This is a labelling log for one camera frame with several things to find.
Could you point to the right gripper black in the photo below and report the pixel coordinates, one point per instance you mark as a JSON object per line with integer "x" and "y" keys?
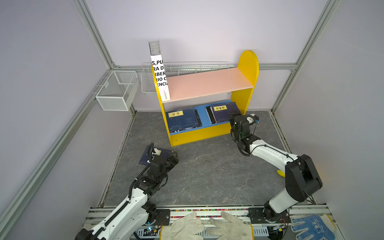
{"x": 235, "y": 118}

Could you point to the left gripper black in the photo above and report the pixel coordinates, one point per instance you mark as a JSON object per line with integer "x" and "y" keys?
{"x": 174, "y": 159}

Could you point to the dark blue book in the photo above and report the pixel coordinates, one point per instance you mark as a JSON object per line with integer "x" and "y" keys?
{"x": 145, "y": 159}

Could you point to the blue book yellow label top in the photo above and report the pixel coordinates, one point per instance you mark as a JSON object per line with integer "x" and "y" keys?
{"x": 223, "y": 112}

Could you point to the blue bottom book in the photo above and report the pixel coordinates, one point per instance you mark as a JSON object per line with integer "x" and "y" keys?
{"x": 182, "y": 120}

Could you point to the white book black lettering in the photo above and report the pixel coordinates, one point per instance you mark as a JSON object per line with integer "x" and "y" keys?
{"x": 159, "y": 71}

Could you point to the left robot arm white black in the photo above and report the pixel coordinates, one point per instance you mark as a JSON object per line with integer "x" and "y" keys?
{"x": 136, "y": 209}

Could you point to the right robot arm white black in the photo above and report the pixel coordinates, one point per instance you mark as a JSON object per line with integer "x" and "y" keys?
{"x": 302, "y": 179}

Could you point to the yellow shelf pink blue boards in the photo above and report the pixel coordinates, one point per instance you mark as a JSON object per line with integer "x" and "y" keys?
{"x": 239, "y": 82}

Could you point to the yellow bananas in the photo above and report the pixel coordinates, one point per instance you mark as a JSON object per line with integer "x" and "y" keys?
{"x": 281, "y": 173}

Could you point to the white work glove centre left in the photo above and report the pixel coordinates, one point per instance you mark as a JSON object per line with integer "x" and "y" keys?
{"x": 186, "y": 228}

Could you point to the white work glove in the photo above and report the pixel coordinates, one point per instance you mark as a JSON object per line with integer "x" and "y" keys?
{"x": 186, "y": 228}
{"x": 230, "y": 229}

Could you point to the white mesh basket left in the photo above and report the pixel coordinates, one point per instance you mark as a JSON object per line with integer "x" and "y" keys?
{"x": 118, "y": 91}

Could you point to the white work glove centre right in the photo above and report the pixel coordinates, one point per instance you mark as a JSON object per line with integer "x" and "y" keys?
{"x": 230, "y": 229}

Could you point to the blue dotted glove right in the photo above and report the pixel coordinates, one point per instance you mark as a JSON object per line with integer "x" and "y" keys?
{"x": 314, "y": 227}

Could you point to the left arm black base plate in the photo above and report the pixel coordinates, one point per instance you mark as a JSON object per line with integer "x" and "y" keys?
{"x": 159, "y": 217}

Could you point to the white wire rack rear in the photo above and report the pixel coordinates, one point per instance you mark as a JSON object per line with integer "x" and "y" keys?
{"x": 174, "y": 69}

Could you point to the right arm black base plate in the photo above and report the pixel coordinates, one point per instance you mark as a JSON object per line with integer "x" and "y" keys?
{"x": 258, "y": 215}

